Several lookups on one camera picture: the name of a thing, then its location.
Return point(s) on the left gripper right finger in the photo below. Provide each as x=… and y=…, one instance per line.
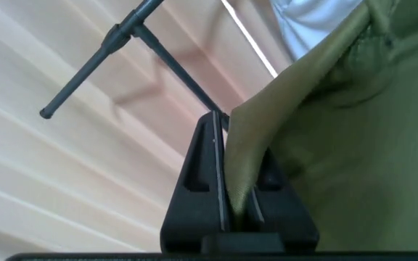
x=285, y=217

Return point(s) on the black clothes rack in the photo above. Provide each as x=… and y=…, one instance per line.
x=114, y=38

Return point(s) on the pale grey shorts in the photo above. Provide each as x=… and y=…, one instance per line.
x=303, y=21

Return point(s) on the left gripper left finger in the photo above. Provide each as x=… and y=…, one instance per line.
x=194, y=210

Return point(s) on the green garment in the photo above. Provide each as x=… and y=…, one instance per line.
x=357, y=163

